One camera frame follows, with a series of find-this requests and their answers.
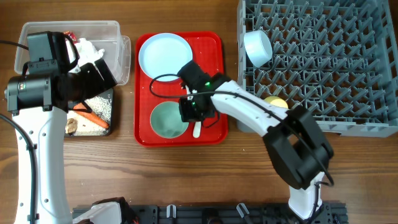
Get white tissue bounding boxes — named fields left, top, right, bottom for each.
left=75, top=38, right=105, bottom=67

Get white rice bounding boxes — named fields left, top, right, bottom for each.
left=65, top=96, right=112, bottom=136

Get green bowl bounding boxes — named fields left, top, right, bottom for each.
left=150, top=101, right=189, bottom=139

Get orange carrot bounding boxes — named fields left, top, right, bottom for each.
left=73, top=103, right=109, bottom=129

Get red snack wrapper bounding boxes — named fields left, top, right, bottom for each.
left=64, top=31, right=78, bottom=44

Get brown food scrap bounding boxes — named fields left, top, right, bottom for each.
left=65, top=118, right=78, bottom=134

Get yellow plastic cup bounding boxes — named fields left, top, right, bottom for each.
left=264, top=96, right=289, bottom=109

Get small light blue bowl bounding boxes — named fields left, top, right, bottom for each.
left=244, top=30, right=273, bottom=67

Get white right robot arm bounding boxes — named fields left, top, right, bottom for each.
left=177, top=61, right=334, bottom=222

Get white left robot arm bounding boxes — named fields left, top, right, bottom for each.
left=4, top=31, right=135, bottom=223

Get grey dishwasher rack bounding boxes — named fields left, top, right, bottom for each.
left=237, top=0, right=397, bottom=138

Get white plastic spoon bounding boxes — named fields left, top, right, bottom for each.
left=193, top=121, right=201, bottom=138

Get black tray bin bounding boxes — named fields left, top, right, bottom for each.
left=65, top=89, right=114, bottom=137

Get clear plastic bin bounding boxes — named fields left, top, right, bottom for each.
left=18, top=21, right=131, bottom=85

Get red serving tray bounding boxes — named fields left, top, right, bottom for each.
left=134, top=31, right=228, bottom=147

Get large light blue plate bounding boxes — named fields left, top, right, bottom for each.
left=138, top=33, right=193, bottom=79

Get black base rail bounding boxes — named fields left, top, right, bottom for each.
left=131, top=202, right=349, bottom=224

